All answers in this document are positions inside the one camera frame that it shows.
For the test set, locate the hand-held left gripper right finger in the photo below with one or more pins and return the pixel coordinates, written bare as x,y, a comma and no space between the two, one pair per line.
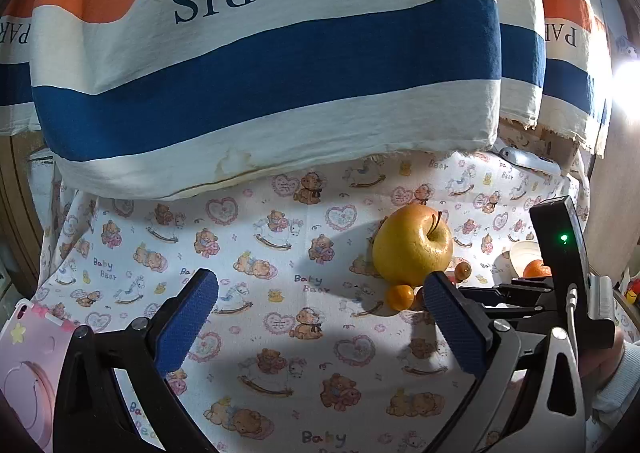
452,323

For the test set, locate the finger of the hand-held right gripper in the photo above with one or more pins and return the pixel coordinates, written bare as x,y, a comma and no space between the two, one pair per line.
522,287
500,300

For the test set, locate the orange cherry tomato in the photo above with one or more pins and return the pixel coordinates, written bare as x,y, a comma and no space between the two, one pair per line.
400,297

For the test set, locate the red yellow toy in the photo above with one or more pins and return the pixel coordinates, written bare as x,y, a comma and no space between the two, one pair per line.
632,290

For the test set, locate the pink tablet case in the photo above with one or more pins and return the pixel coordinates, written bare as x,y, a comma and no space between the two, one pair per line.
30,348

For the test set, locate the orange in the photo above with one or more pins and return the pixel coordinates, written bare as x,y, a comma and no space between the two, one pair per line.
537,269

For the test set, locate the brown longan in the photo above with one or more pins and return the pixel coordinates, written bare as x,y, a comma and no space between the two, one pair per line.
462,271

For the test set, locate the white remote control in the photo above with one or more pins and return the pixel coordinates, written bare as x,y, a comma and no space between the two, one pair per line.
530,160

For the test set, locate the large yellow apple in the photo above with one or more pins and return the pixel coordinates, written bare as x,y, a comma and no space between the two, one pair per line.
410,248

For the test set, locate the person's right hand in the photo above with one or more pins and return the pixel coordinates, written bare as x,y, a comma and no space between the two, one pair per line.
600,363

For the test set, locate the bear print tablecloth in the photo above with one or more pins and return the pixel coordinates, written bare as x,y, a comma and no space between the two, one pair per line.
300,258

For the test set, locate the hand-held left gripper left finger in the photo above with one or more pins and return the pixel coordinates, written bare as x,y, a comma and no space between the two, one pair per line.
187,318

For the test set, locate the bright lamp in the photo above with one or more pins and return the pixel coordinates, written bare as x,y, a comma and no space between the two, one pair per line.
627,68

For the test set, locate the cream round plate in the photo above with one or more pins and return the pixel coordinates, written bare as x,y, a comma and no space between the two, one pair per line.
517,255

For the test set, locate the striped orange blue white cloth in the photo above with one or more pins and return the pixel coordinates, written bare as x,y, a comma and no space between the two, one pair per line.
250,58

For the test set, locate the person's right forearm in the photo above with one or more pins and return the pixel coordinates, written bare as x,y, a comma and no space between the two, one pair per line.
620,393

